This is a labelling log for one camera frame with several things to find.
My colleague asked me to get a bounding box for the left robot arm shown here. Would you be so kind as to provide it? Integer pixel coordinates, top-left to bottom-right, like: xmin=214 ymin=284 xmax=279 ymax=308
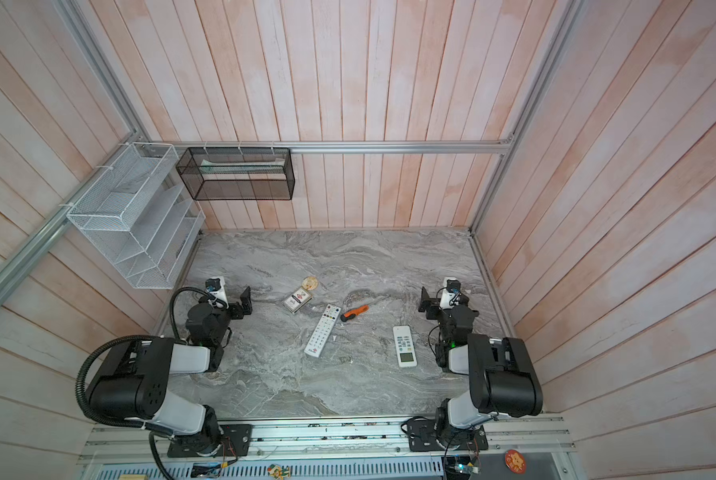
xmin=75 ymin=278 xmax=253 ymax=460

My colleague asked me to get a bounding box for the white TV remote control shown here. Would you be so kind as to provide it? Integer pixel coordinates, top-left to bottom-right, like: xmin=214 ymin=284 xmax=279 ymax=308
xmin=304 ymin=304 xmax=342 ymax=358

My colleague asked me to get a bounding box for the white wire mesh shelf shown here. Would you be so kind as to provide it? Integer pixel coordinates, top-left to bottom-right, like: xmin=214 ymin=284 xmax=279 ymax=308
xmin=68 ymin=143 xmax=205 ymax=290

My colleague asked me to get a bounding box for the black wire mesh basket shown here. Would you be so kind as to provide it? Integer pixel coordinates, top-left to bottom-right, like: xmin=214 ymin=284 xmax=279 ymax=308
xmin=176 ymin=146 xmax=296 ymax=201

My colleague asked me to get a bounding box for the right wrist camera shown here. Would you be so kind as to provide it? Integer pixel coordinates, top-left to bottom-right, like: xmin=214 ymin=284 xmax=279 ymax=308
xmin=440 ymin=277 xmax=461 ymax=309

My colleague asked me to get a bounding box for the black corrugated cable conduit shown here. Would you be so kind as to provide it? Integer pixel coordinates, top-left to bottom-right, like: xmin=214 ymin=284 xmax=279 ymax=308
xmin=74 ymin=334 xmax=155 ymax=428

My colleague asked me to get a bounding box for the red round sticker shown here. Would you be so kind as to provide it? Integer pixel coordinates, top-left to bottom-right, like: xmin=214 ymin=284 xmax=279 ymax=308
xmin=504 ymin=449 xmax=527 ymax=475

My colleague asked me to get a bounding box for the orange black screwdriver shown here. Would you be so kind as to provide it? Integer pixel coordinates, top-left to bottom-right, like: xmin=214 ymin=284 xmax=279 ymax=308
xmin=340 ymin=305 xmax=369 ymax=322

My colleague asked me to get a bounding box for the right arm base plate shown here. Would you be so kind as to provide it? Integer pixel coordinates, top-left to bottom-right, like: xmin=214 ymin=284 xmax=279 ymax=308
xmin=400 ymin=416 xmax=489 ymax=452

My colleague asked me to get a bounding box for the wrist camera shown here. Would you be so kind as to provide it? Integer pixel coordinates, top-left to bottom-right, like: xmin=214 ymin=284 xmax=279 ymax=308
xmin=440 ymin=277 xmax=461 ymax=309
xmin=205 ymin=277 xmax=228 ymax=308

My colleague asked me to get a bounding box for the aluminium mounting rail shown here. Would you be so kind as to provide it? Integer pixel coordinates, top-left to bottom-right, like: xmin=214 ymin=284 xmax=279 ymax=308
xmin=75 ymin=413 xmax=576 ymax=464

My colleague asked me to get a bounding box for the white air conditioner remote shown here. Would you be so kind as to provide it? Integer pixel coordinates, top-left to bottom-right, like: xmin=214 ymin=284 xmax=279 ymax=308
xmin=393 ymin=325 xmax=417 ymax=368

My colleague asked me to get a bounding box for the playing card box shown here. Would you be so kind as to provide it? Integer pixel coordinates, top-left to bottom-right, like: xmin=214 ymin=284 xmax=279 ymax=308
xmin=283 ymin=287 xmax=312 ymax=313

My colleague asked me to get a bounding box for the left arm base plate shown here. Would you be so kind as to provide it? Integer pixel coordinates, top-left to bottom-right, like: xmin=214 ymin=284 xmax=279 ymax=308
xmin=167 ymin=423 xmax=253 ymax=458

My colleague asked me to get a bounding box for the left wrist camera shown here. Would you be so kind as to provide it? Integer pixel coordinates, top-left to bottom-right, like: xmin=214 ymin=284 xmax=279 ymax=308
xmin=205 ymin=277 xmax=228 ymax=308

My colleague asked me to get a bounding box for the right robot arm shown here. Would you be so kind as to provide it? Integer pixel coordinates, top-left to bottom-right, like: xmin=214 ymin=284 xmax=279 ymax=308
xmin=418 ymin=279 xmax=543 ymax=437

